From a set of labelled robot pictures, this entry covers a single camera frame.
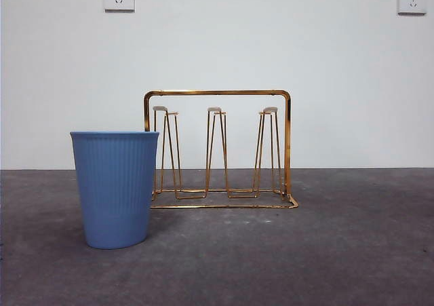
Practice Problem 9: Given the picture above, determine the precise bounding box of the blue ribbed plastic cup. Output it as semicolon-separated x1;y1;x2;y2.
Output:
69;131;160;250

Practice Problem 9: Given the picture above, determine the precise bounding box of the gold wire cup rack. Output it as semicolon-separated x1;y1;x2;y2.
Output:
142;89;300;210

